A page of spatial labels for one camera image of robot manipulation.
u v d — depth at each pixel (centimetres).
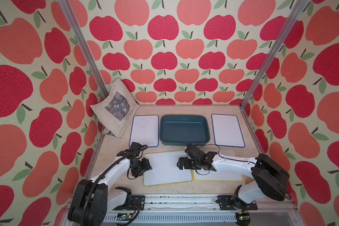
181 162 78
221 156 58
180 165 78
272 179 42
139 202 75
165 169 84
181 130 105
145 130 104
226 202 73
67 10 70
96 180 44
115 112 104
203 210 73
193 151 68
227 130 105
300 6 69
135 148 71
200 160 66
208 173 72
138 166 72
